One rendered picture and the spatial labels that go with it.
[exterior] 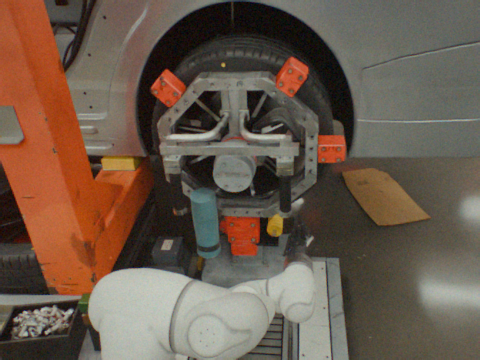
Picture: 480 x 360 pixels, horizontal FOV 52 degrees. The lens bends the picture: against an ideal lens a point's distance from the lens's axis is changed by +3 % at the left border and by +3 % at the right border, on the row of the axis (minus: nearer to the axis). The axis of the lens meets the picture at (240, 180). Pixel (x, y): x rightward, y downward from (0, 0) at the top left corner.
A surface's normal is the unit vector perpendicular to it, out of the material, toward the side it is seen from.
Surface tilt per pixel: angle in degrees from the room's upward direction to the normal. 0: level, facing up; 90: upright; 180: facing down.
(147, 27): 90
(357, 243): 0
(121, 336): 52
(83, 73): 90
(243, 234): 90
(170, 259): 90
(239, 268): 0
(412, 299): 0
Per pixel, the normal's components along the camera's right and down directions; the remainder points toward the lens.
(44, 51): 0.99, 0.01
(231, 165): -0.11, 0.53
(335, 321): -0.06, -0.85
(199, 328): -0.14, -0.02
